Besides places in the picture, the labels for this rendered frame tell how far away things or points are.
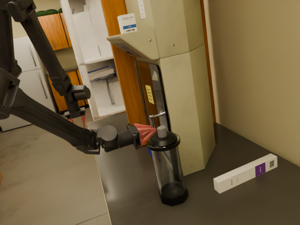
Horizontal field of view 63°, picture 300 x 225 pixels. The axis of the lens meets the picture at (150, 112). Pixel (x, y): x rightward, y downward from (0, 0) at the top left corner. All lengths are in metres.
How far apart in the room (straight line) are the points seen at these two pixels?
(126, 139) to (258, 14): 0.68
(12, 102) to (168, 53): 0.49
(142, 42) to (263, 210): 0.64
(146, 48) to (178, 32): 0.12
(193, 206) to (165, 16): 0.63
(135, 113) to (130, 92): 0.11
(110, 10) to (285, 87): 0.78
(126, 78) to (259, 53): 0.59
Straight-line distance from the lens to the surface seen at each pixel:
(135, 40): 0.81
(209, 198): 0.90
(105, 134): 0.83
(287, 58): 1.00
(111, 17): 1.17
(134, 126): 0.92
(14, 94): 0.70
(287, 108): 1.05
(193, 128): 0.94
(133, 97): 1.21
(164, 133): 0.78
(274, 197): 0.91
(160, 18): 0.84
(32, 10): 1.08
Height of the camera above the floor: 1.51
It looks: 19 degrees down
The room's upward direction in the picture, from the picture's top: 11 degrees counter-clockwise
